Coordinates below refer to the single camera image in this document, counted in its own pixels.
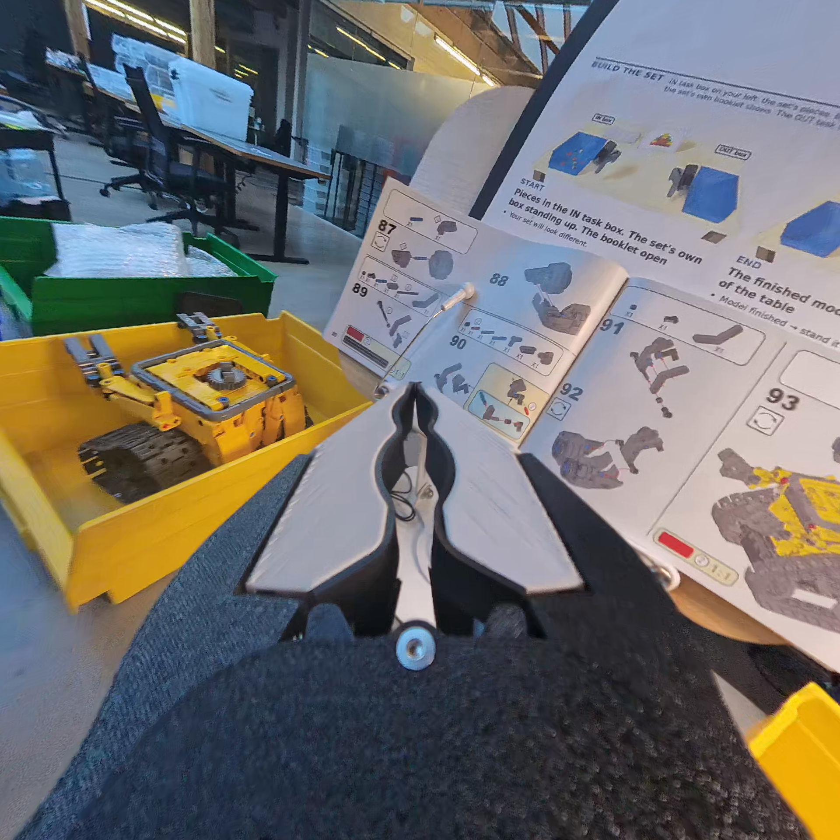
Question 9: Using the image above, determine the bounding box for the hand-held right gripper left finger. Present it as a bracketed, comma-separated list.
[244, 382, 418, 598]

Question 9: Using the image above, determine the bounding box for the grey desk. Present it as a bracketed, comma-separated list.
[0, 505, 772, 840]

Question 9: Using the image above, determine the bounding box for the instruction booklet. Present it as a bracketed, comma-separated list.
[323, 176, 840, 673]

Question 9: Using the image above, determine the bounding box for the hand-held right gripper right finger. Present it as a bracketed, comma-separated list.
[415, 384, 585, 597]

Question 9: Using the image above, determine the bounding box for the white storage crate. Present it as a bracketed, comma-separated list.
[167, 56, 256, 142]

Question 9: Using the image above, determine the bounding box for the black cable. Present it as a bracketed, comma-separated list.
[390, 472, 422, 524]

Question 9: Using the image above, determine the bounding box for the bubble wrap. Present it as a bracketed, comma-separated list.
[45, 222, 237, 280]

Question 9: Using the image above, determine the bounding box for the green storage bin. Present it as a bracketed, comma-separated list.
[0, 217, 278, 337]

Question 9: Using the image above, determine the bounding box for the printed task sheet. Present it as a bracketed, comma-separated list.
[469, 0, 840, 349]

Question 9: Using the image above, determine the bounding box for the background wooden table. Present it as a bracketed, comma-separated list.
[85, 85, 332, 265]

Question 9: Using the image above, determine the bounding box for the black office chair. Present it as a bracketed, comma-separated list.
[98, 64, 227, 221]

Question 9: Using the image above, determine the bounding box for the yellow bin with dividers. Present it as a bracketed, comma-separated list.
[748, 682, 840, 840]

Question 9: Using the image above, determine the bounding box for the yellow storage bin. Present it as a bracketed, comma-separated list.
[0, 310, 375, 611]

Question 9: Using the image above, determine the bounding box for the yellow toy robot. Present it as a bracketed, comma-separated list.
[62, 313, 309, 505]

